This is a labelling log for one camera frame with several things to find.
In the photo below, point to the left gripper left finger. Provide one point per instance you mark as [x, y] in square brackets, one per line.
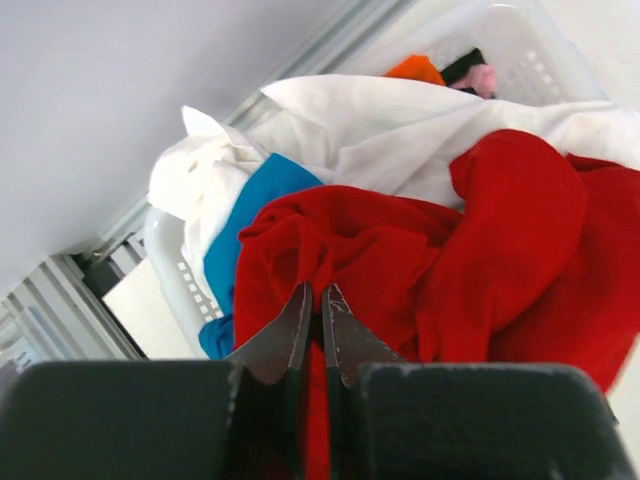
[281, 345]

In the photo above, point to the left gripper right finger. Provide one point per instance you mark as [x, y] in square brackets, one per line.
[348, 343]

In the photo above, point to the bright red t shirt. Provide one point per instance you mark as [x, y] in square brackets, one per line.
[542, 264]

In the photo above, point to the blue t shirt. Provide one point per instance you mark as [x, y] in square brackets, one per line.
[275, 178]

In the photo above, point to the white t shirt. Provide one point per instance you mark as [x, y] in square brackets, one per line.
[388, 135]

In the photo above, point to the orange garment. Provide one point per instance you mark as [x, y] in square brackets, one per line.
[417, 68]

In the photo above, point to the black t shirt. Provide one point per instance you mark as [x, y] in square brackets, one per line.
[459, 68]

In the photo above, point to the pink garment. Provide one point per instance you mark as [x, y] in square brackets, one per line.
[481, 78]

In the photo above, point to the white plastic laundry basket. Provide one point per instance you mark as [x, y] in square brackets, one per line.
[535, 65]

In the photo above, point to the aluminium frame rail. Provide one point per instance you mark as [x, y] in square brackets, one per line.
[128, 295]

